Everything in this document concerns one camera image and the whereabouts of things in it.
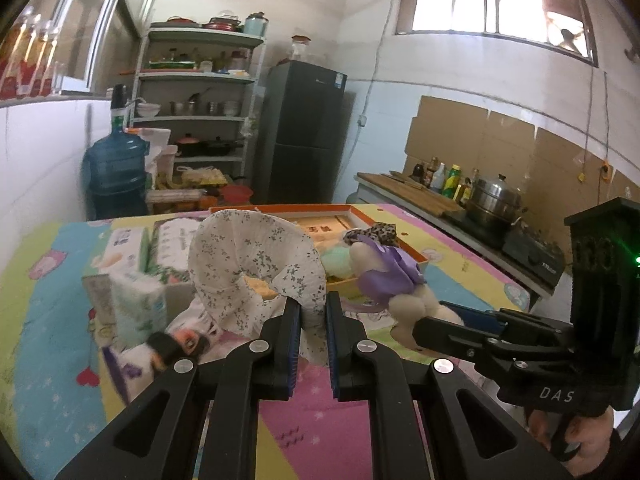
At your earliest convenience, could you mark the wooden handle utensil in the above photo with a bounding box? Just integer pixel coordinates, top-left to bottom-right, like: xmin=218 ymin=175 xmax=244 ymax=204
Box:
xmin=380 ymin=171 xmax=426 ymax=188

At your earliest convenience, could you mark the black pot red lid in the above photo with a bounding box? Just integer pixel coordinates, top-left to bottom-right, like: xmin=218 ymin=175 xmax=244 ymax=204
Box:
xmin=175 ymin=133 xmax=203 ymax=157

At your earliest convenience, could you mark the red pot glass lid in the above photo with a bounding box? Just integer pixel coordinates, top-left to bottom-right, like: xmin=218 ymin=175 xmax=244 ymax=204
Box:
xmin=202 ymin=10 xmax=243 ymax=31

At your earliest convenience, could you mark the window exhaust fan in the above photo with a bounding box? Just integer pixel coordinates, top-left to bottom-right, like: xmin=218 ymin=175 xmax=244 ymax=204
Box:
xmin=545 ymin=10 xmax=588 ymax=56

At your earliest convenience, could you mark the person's right hand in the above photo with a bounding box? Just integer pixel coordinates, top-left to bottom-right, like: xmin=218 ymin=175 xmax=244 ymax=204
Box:
xmin=527 ymin=405 xmax=626 ymax=478

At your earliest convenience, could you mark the mint green plush toy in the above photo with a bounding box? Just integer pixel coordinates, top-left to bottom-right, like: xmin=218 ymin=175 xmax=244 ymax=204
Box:
xmin=320 ymin=242 xmax=358 ymax=281

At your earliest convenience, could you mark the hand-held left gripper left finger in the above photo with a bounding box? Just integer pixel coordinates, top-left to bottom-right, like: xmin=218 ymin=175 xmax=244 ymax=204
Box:
xmin=55 ymin=299 xmax=303 ymax=480

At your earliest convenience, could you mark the wooden cutting board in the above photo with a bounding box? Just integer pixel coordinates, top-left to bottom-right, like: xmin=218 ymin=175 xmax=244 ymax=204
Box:
xmin=356 ymin=172 xmax=466 ymax=218

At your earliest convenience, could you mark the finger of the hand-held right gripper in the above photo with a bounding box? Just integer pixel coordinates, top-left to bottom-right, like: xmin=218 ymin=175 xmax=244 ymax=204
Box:
xmin=414 ymin=315 xmax=557 ymax=377
xmin=439 ymin=301 xmax=574 ymax=342

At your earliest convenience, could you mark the green print tissue pack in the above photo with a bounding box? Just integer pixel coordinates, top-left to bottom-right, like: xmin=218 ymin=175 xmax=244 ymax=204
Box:
xmin=149 ymin=217 xmax=211 ymax=283
xmin=107 ymin=272 xmax=169 ymax=348

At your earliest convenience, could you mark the sliding window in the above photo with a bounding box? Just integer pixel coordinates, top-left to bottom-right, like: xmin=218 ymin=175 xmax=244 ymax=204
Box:
xmin=50 ymin=0 xmax=146 ymax=96

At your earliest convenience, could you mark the wall cable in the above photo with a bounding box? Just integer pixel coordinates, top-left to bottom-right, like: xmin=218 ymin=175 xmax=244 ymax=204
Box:
xmin=350 ymin=0 xmax=401 ymax=196

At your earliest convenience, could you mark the purple dress plush bear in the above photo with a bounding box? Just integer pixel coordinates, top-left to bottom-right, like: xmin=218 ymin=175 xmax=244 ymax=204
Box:
xmin=345 ymin=235 xmax=466 ymax=348

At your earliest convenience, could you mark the pink white bag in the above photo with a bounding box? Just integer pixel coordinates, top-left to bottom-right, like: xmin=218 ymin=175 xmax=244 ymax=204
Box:
xmin=147 ymin=144 xmax=180 ymax=186

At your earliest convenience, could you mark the leopard dress plush bear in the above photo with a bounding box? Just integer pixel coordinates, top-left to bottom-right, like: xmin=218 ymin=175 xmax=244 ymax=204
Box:
xmin=342 ymin=222 xmax=401 ymax=248

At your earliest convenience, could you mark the orange cardboard box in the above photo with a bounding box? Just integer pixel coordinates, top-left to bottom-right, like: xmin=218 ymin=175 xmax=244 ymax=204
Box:
xmin=207 ymin=202 xmax=430 ymax=301

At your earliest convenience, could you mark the small dark soft toy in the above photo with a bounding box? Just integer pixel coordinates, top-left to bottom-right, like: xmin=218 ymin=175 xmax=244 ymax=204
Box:
xmin=145 ymin=327 xmax=211 ymax=368

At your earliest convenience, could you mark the blue water jug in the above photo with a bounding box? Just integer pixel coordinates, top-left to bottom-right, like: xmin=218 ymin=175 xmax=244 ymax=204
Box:
xmin=82 ymin=127 xmax=151 ymax=221

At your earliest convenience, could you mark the black frying pan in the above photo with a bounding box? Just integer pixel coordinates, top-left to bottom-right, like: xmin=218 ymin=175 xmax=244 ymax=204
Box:
xmin=202 ymin=136 xmax=246 ymax=157

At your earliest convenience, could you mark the teal canister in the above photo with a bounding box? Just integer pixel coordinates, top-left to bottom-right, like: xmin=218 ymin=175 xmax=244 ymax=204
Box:
xmin=244 ymin=11 xmax=269 ymax=37

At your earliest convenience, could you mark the black induction cooker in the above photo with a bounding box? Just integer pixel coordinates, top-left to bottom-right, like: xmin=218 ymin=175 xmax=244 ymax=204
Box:
xmin=442 ymin=210 xmax=508 ymax=250

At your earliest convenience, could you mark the noodle pack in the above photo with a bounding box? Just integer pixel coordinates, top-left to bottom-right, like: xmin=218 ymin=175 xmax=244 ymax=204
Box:
xmin=146 ymin=189 xmax=203 ymax=204

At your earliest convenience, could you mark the colourful printed blanket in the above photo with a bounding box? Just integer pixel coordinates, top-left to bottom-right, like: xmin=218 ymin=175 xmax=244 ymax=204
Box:
xmin=0 ymin=202 xmax=531 ymax=480

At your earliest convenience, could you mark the metal shelf rack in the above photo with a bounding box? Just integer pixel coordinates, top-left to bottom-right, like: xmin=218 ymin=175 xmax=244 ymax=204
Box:
xmin=131 ymin=25 xmax=266 ymax=193

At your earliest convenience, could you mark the gas stove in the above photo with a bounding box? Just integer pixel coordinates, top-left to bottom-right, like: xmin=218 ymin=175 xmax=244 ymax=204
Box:
xmin=501 ymin=225 xmax=567 ymax=288

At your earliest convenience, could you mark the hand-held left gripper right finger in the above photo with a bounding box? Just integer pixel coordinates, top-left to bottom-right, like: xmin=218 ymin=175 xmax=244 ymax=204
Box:
xmin=325 ymin=291 xmax=576 ymax=480

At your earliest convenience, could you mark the high window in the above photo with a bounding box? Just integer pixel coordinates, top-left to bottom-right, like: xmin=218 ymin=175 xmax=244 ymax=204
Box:
xmin=395 ymin=0 xmax=601 ymax=68

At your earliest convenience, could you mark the red basin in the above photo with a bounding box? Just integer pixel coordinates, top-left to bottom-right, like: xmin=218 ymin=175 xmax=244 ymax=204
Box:
xmin=221 ymin=185 xmax=255 ymax=206

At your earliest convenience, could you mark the dark refrigerator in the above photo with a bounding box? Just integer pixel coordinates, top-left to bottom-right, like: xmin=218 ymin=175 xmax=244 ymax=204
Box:
xmin=252 ymin=60 xmax=348 ymax=206

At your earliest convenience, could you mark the white floral cloth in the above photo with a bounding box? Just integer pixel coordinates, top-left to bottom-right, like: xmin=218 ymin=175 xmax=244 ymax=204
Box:
xmin=187 ymin=208 xmax=328 ymax=366

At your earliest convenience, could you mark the glass jar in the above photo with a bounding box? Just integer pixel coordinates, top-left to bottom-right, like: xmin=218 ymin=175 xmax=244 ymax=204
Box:
xmin=291 ymin=35 xmax=313 ymax=63

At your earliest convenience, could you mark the blue label tissue pack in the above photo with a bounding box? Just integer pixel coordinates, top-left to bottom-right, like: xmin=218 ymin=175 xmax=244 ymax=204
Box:
xmin=97 ymin=227 xmax=151 ymax=276

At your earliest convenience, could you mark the cardboard wall sheet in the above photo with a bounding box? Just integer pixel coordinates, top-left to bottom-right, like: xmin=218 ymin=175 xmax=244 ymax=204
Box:
xmin=404 ymin=95 xmax=640 ymax=241

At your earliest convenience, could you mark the steel steamer pot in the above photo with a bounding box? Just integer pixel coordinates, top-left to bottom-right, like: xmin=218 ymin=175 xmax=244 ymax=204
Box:
xmin=465 ymin=174 xmax=528 ymax=228

